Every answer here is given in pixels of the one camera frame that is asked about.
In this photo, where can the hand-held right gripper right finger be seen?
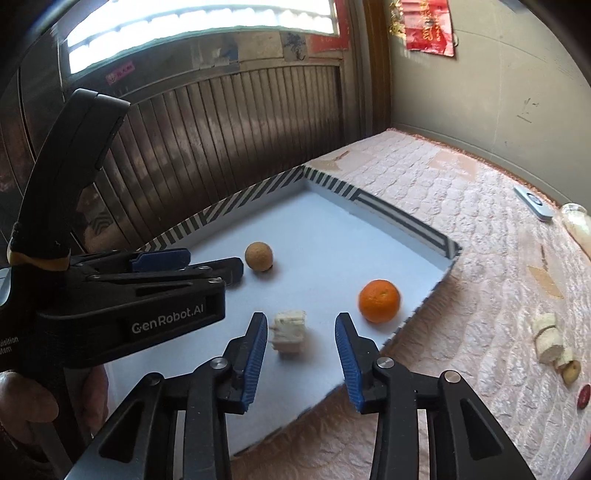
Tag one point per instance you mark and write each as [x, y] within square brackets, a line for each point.
[348, 364]

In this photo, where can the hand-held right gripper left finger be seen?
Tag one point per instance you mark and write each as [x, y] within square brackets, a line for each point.
[256, 362]

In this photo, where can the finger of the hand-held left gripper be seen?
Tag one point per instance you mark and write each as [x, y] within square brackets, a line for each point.
[161, 260]
[217, 270]

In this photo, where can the pale peeled banana piece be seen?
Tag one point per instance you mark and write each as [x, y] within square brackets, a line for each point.
[564, 357]
[544, 324]
[288, 332]
[550, 346]

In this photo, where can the small brown round longan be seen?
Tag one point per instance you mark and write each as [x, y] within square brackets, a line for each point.
[259, 255]

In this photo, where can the orange tangerine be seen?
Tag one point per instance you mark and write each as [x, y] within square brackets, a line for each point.
[379, 301]

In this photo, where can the white tray with striped rim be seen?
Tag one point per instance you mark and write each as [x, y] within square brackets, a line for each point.
[323, 230]

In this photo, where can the person's left hand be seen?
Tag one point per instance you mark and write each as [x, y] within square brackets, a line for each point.
[23, 401]

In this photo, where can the brown wooden slatted panel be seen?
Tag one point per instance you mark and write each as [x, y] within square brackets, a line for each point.
[207, 129]

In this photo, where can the pink quilted mattress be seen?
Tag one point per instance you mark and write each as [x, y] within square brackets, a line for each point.
[461, 277]

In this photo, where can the small tan round fruit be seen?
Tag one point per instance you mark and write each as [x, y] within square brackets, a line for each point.
[571, 373]

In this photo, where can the red jujube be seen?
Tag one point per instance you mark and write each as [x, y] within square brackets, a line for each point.
[585, 397]

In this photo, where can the bright barred window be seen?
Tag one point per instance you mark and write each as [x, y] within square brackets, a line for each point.
[203, 23]

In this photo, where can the grey flat electronic device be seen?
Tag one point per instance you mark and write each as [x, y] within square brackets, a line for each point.
[533, 203]

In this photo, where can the plastic-wrapped white radish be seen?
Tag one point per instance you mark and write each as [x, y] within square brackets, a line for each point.
[576, 227]

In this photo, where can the red wall hanging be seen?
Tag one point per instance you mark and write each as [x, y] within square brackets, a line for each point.
[429, 27]

